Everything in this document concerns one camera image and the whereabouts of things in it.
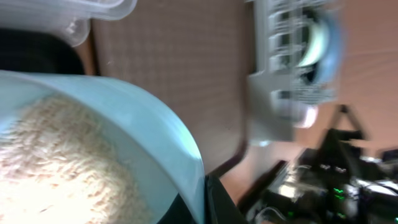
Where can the black plastic tray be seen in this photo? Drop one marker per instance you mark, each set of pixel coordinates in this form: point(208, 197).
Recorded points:
point(36, 52)

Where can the light blue rice bowl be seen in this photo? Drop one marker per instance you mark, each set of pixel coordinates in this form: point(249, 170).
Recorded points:
point(149, 137)

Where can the grey dishwasher rack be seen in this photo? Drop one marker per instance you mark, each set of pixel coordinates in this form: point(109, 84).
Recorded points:
point(278, 89)

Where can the clear plastic bin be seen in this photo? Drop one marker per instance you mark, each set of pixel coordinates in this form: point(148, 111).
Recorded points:
point(66, 19)

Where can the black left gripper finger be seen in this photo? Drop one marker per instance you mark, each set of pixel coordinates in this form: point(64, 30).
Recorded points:
point(219, 207)

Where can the brown serving tray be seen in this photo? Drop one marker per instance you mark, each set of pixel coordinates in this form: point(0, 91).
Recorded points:
point(191, 54)

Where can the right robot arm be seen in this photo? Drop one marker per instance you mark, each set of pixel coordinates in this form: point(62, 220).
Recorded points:
point(334, 183)

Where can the spilled white rice pile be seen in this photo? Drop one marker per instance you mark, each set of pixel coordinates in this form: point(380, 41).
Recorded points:
point(57, 167)

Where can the mint green bowl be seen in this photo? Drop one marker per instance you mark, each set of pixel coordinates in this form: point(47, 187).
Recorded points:
point(318, 40)

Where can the blue plate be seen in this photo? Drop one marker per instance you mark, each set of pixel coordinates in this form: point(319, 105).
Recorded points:
point(329, 65)

